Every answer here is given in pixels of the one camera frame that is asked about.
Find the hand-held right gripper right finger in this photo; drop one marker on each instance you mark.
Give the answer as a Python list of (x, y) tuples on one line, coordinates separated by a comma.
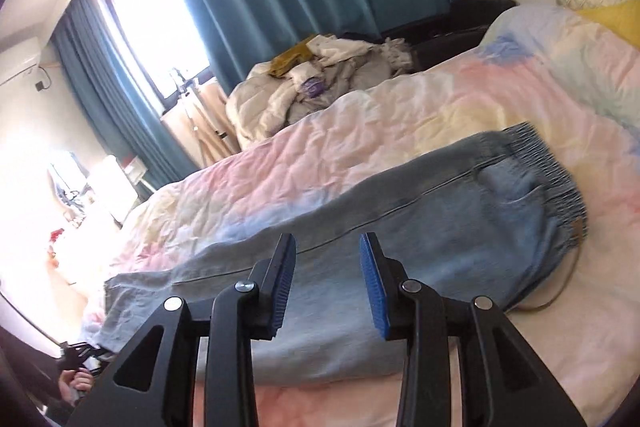
[(372, 292)]

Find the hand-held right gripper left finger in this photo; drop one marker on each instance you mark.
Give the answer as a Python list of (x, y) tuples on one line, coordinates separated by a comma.
[(282, 287)]

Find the blue denim jeans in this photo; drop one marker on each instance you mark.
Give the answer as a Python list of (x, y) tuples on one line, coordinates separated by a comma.
[(450, 217)]

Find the pile of white clothes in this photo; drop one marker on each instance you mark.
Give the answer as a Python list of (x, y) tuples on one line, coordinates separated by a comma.
[(280, 102)]

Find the person's left hand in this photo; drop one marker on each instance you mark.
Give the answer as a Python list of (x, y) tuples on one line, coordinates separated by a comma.
[(75, 389)]

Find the white chair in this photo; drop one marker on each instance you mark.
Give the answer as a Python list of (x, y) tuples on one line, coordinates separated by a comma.
[(112, 187)]

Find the pastel tie-dye duvet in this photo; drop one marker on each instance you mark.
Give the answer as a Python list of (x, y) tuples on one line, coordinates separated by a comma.
[(400, 117)]

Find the beige hanging garment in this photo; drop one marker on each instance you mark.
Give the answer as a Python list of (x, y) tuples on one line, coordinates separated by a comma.
[(210, 122)]

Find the purple printed cloth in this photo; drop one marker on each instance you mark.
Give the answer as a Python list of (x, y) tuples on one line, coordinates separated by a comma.
[(314, 88)]

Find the mustard yellow garment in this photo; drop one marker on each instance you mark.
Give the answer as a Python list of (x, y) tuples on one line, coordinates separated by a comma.
[(290, 57)]

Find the narrow teal curtain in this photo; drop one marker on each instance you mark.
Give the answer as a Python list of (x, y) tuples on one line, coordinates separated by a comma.
[(110, 107)]

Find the black leather sofa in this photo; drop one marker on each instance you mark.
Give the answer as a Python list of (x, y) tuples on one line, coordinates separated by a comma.
[(450, 27)]

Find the bright window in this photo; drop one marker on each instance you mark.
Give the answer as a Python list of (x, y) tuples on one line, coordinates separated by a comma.
[(155, 17)]

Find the white air conditioner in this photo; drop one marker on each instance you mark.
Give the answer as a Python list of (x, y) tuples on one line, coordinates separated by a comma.
[(17, 62)]

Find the yellow pillow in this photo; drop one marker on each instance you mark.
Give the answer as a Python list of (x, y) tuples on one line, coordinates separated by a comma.
[(612, 19)]

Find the wall mirror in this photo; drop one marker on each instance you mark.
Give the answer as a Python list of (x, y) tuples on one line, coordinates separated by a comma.
[(65, 179)]

